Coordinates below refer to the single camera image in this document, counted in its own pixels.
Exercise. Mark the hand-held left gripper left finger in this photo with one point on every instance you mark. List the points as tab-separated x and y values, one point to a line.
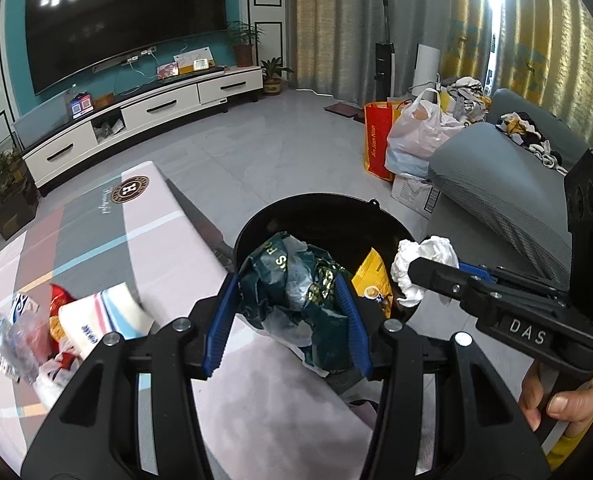
221	322

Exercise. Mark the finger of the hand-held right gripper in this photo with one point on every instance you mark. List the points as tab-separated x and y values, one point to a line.
476	270
441	280

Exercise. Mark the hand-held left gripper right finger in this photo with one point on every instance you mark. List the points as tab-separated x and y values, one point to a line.
354	327

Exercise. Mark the white tissue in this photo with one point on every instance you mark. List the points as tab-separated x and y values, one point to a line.
416	260

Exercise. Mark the yellow snack bag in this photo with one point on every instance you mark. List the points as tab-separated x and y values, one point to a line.
371	270

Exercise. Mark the dark green foil bag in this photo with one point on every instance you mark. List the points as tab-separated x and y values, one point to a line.
266	280

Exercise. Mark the pale translucent plastic bag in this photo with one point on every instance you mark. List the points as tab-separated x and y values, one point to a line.
296	280

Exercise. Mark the black plastic bucket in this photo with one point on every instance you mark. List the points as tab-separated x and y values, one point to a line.
326	220

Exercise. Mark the white striped tissue pack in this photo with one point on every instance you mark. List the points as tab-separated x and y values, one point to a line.
106	320

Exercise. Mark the white blue medicine box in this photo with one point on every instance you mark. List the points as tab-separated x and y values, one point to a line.
19	305

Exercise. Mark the person's right hand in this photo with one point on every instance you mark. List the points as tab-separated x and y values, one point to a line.
566	407

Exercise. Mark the grey sofa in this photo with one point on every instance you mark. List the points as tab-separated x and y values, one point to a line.
501	185

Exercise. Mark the white cardboard box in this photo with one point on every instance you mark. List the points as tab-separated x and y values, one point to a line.
414	195

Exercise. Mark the pile of clothes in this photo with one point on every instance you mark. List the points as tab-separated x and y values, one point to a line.
466	97
531	137

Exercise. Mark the white plastic carrier bag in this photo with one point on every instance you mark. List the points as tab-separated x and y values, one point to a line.
421	135

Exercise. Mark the orange shopping bag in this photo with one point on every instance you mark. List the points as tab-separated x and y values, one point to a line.
376	140

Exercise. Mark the red packet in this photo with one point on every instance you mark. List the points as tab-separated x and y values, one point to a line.
61	305

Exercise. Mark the dark red floor mat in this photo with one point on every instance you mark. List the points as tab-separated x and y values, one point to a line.
344	110

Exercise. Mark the clear plastic bag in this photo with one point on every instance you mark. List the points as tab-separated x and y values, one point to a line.
16	350

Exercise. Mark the white air purifier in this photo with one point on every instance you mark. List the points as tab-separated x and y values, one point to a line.
428	65

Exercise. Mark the black upright vacuum cleaner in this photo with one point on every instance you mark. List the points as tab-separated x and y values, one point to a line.
384	70

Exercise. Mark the white television cabinet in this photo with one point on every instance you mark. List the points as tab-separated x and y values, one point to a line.
156	105

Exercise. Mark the small potted plant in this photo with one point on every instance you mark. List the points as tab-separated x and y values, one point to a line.
272	82

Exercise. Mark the potted plant dark stand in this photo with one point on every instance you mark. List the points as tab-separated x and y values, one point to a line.
6	195

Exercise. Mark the red blue display box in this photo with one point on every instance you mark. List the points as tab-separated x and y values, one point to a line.
81	106

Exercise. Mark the white desk calendar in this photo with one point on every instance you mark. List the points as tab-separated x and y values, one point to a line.
191	57

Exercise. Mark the potted plant brown pot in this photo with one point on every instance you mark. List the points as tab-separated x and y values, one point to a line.
244	52

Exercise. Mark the glass fish tank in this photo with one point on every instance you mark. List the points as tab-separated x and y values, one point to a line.
41	120

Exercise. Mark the beige patterned curtain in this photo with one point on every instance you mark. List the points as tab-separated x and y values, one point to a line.
326	20

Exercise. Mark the large black television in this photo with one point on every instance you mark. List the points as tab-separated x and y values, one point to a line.
126	25

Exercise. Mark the pink photo frame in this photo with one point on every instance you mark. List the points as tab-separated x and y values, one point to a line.
167	71

